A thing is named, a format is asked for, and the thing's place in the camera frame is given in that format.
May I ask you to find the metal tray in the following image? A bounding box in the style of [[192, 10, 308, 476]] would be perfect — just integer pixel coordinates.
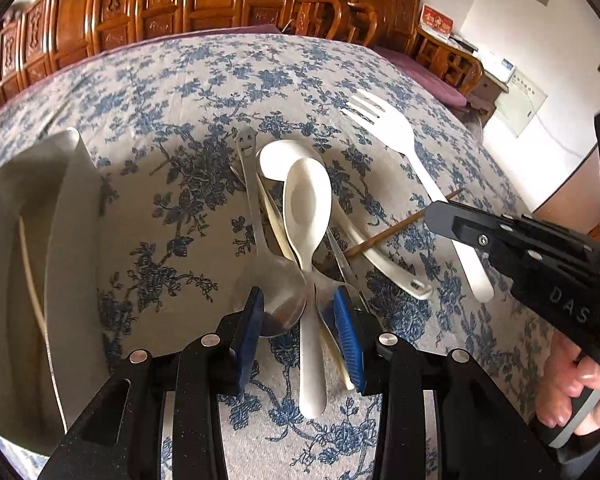
[[0, 127, 107, 456]]

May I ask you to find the person's right hand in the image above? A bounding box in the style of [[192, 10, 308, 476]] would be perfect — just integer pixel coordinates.
[[534, 332, 600, 435]]

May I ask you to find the brown wooden chopstick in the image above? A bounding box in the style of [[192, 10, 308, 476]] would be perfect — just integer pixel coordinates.
[[345, 188, 465, 257]]

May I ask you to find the white oval plastic spoon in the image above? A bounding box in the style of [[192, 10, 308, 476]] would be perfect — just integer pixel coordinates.
[[282, 157, 332, 420]]

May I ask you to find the long purple seat cushion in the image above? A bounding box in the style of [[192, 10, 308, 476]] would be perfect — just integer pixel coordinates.
[[230, 22, 284, 36]]

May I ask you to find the blue floral tablecloth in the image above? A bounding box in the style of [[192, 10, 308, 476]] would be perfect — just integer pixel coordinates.
[[0, 32, 581, 480]]

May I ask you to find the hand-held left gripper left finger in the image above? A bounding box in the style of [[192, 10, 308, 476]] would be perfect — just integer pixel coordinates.
[[40, 285, 267, 480]]

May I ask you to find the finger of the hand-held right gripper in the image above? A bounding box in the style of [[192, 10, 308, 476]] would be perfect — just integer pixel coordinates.
[[424, 199, 600, 282]]

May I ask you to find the carved wooden bench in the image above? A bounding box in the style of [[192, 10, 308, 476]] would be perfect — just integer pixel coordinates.
[[0, 0, 381, 113]]

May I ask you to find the wooden side table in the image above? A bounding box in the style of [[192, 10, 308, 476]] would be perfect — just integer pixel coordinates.
[[467, 71, 509, 128]]

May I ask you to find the white plastic fork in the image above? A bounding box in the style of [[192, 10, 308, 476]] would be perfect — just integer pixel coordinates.
[[342, 89, 496, 304]]

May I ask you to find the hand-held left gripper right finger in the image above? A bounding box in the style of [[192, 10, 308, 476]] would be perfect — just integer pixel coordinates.
[[331, 285, 563, 480]]

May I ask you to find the white and blue box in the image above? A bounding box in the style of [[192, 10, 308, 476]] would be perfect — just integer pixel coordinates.
[[481, 56, 516, 84]]

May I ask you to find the white round plastic spoon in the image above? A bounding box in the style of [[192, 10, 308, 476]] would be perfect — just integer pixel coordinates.
[[258, 140, 435, 302]]

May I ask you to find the smiley face metal spoon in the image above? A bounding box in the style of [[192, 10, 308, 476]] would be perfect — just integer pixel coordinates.
[[232, 127, 309, 337]]

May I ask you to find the small purple seat cushion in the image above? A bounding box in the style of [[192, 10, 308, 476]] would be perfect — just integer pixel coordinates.
[[375, 46, 469, 109]]

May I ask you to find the red desk calendar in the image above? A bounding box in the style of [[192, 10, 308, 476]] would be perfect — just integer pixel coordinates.
[[419, 4, 454, 44]]

